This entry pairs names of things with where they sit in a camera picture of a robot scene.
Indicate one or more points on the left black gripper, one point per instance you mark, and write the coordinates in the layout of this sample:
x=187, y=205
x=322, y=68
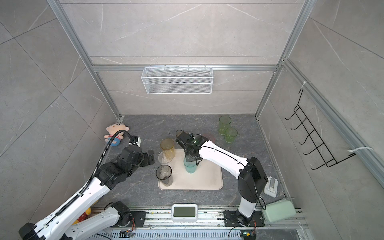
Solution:
x=146, y=161

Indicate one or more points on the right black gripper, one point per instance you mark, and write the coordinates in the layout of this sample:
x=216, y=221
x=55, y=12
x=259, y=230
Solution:
x=187, y=156

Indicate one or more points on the teal glass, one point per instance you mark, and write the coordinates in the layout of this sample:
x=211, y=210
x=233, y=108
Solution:
x=190, y=167

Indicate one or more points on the tall amber yellow glass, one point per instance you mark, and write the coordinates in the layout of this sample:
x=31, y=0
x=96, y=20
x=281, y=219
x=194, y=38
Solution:
x=168, y=147

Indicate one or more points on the clear transparent glass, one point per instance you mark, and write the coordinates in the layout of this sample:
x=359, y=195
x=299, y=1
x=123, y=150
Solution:
x=165, y=157

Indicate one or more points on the beige plastic tray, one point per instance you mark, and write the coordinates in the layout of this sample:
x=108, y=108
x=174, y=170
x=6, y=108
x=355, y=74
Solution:
x=207, y=176

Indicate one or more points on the tall green glass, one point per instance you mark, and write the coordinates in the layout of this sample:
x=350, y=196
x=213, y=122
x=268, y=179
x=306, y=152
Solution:
x=224, y=123

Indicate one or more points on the dark grey smoked glass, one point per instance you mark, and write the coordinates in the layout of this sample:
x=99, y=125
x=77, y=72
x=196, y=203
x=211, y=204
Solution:
x=164, y=175

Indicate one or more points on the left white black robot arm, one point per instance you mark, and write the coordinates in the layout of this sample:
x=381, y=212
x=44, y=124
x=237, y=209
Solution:
x=60, y=224

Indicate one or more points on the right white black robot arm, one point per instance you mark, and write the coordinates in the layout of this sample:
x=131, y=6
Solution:
x=250, y=174

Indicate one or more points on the short green glass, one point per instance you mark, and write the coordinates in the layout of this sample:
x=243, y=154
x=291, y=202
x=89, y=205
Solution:
x=230, y=135

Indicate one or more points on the yellow plush toy red dress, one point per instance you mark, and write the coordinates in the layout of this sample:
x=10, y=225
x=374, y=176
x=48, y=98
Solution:
x=83, y=216

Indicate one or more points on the small circuit board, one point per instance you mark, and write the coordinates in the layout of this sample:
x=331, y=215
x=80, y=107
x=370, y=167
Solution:
x=127, y=234

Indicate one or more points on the white digital timer display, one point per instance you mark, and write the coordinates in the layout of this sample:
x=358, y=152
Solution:
x=184, y=213

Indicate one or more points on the small white grey holder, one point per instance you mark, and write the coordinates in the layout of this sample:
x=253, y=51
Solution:
x=271, y=188

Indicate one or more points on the green yellow connector board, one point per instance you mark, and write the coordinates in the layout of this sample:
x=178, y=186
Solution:
x=248, y=235

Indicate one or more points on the mint green box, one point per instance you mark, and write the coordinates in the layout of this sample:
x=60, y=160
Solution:
x=278, y=211

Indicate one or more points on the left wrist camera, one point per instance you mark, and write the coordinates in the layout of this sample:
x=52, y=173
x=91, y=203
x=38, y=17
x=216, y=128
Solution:
x=136, y=141

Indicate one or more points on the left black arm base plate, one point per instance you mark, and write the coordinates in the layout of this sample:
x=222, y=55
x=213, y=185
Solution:
x=136, y=219

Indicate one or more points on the white wire mesh basket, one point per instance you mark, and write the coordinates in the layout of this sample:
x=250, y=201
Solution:
x=178, y=80

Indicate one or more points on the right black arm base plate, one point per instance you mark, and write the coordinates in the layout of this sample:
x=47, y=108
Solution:
x=234, y=218

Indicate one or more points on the black wire hook rack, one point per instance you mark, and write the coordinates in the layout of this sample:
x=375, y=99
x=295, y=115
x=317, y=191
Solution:
x=313, y=136

